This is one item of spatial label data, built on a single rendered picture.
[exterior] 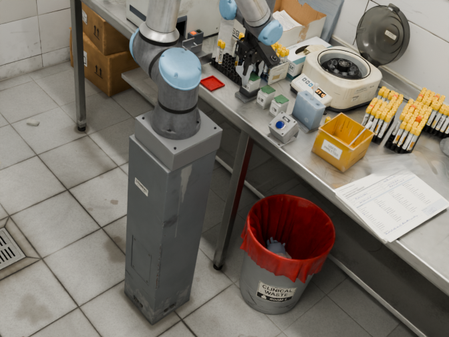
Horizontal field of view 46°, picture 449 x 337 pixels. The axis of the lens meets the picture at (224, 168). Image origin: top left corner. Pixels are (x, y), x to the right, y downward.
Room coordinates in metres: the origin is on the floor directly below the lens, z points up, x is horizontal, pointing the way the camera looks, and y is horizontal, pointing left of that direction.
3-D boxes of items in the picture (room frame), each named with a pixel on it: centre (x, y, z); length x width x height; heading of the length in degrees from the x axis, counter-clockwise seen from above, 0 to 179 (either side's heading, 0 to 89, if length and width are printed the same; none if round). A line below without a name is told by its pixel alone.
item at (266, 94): (1.55, -0.09, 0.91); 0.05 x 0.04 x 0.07; 140
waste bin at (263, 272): (1.42, -0.30, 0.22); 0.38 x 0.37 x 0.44; 50
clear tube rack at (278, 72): (1.78, -0.05, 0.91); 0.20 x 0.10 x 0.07; 50
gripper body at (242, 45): (1.61, -0.01, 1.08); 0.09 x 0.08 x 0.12; 51
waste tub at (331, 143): (1.37, -0.36, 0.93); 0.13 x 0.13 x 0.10; 55
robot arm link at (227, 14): (1.52, 0.05, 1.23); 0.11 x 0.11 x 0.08; 43
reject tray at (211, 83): (1.62, 0.11, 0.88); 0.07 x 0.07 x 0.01; 50
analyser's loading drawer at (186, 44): (1.77, 0.23, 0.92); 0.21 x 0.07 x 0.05; 50
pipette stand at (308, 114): (1.50, -0.24, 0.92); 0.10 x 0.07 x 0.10; 42
